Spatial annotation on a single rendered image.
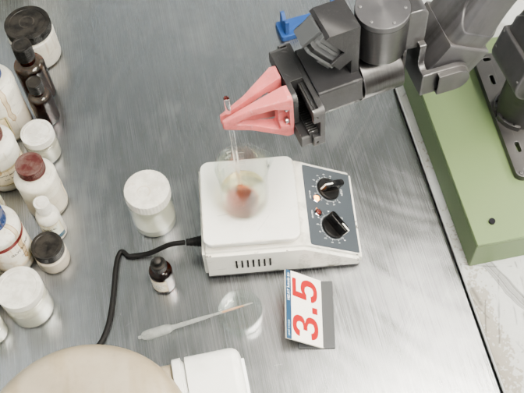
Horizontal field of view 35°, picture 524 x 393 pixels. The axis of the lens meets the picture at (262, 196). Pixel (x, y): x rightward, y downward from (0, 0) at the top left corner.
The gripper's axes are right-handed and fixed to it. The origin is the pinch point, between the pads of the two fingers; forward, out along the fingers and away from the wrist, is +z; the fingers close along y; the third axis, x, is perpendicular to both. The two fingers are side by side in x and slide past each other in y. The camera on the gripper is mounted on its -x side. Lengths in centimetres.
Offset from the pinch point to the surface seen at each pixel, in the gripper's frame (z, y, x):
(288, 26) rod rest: -17.6, -28.2, 22.5
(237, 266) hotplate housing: 3.5, 6.6, 21.2
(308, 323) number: -2.0, 16.3, 23.1
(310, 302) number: -3.4, 13.7, 23.4
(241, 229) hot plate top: 1.7, 4.6, 16.1
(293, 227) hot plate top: -4.2, 6.7, 16.3
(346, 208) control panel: -12.5, 4.2, 21.8
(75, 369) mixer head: 17, 36, -37
